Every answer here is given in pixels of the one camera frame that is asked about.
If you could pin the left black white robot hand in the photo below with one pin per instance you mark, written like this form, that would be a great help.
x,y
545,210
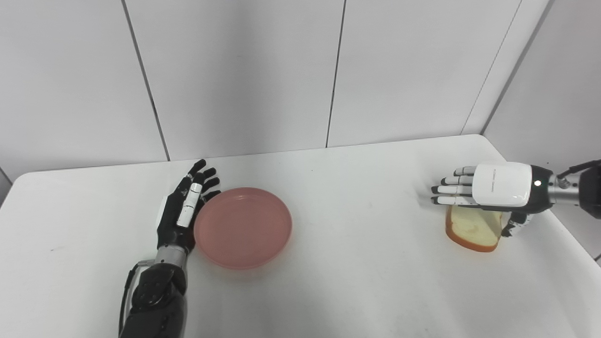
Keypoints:
x,y
170,225

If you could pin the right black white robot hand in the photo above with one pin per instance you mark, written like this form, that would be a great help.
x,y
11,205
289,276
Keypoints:
x,y
502,185

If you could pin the slice of bread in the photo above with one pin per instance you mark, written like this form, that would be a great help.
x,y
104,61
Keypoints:
x,y
472,230

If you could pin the pink round plate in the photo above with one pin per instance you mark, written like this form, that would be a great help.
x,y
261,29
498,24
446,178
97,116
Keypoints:
x,y
242,227

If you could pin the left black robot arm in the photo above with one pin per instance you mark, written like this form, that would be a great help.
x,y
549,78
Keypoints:
x,y
155,300

